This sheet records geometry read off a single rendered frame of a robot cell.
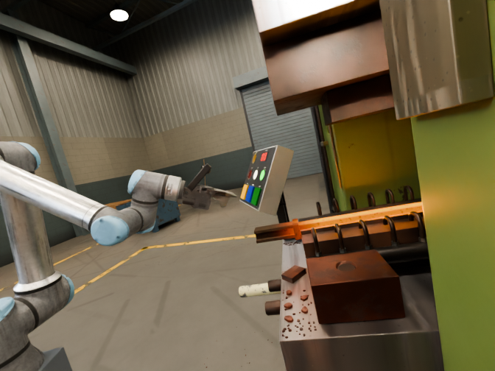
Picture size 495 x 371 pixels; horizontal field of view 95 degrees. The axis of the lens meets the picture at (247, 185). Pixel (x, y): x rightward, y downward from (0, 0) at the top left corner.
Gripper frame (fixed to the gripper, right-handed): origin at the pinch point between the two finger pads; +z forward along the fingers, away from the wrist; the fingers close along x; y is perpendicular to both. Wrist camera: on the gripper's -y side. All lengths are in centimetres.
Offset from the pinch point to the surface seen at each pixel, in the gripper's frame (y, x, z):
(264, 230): 3.1, 37.6, 2.8
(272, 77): -27, 46, -5
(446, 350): 7, 67, 18
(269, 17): -33, 51, -8
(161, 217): 130, -450, -81
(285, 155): -19.3, -1.8, 17.8
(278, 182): -7.8, -1.3, 17.1
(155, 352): 127, -70, -20
